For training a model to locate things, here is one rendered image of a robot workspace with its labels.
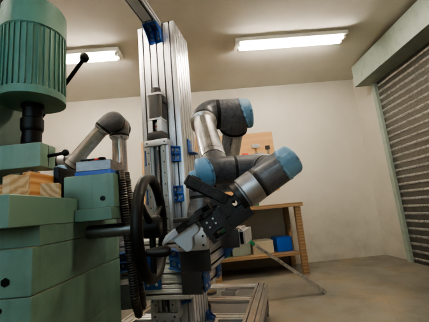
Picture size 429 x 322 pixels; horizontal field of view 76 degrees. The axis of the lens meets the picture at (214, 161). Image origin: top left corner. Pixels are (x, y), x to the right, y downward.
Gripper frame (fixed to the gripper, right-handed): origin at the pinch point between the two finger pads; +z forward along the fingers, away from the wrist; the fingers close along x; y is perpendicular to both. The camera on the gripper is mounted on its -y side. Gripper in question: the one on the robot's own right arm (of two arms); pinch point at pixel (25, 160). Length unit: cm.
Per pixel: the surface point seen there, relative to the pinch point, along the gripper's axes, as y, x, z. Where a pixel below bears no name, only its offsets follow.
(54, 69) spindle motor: -17, -86, -67
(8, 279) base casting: 34, -113, -70
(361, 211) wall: 94, 235, -325
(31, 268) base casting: 33, -112, -74
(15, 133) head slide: 0, -80, -50
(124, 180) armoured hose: 17, -90, -86
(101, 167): 14, -92, -81
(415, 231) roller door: 109, 161, -348
